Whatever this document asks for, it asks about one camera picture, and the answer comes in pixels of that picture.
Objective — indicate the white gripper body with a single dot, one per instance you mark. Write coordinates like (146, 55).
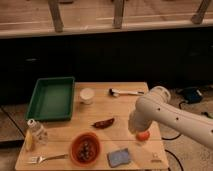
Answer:
(138, 122)

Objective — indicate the red orange apple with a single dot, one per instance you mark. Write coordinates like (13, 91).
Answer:
(143, 136)

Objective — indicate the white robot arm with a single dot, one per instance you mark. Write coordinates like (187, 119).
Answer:
(154, 106)

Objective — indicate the white paper cup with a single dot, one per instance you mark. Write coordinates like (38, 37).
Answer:
(87, 95)

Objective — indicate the dried red chili pepper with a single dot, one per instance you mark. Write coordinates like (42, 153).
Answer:
(103, 124)

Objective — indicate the black and white brush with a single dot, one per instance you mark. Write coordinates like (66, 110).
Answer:
(116, 92)

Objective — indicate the blue sponge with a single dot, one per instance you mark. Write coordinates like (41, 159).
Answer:
(118, 157)

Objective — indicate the orange bowl with contents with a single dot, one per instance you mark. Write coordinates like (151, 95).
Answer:
(85, 149)

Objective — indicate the blue black device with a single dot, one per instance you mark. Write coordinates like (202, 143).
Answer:
(192, 95)

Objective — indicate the green plastic tray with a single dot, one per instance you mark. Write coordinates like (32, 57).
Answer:
(52, 99)

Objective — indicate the clear plastic bottle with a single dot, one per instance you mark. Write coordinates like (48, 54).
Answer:
(38, 131)

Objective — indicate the silver fork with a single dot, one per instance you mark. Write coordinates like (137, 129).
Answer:
(40, 159)

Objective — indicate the yellow small object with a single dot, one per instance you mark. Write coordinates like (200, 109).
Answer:
(29, 141)

